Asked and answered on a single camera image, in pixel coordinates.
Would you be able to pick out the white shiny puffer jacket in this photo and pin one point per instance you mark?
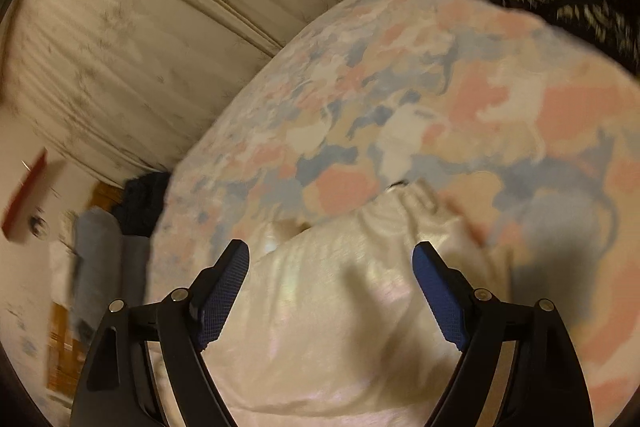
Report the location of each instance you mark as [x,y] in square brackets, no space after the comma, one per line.
[325,307]

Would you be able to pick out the black and white patterned cloth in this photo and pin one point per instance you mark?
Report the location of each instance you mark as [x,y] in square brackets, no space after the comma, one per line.
[560,2]

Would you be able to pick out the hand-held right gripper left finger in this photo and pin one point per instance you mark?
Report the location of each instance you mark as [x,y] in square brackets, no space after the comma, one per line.
[225,292]

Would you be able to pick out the red wall shelf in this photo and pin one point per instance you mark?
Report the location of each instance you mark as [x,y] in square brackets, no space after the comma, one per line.
[25,197]

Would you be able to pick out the floral pastel bedspread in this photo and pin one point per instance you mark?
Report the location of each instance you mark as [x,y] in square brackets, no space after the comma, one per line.
[450,82]

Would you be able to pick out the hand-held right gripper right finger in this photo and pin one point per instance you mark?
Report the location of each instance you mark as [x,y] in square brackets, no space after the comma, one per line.
[440,294]

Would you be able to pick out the black fuzzy cloth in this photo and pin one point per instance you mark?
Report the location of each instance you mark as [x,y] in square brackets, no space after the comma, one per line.
[142,202]

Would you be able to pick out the grey rolled blanket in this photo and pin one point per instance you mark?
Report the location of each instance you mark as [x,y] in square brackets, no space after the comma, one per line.
[95,252]

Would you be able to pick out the cream patterned curtain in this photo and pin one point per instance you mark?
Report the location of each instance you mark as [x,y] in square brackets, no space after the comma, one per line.
[150,32]

